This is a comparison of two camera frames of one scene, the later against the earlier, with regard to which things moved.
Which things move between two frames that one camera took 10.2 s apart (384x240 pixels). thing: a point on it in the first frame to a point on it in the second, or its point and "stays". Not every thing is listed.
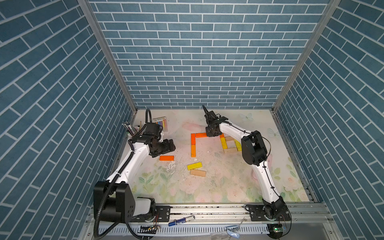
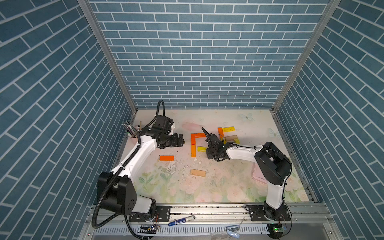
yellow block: [194, 166] to [202, 149]
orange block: [201, 135] stays
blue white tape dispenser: [233, 231] stays
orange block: [193, 139] stays
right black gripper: [208, 134] to [208, 153]
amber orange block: [193, 151] stays
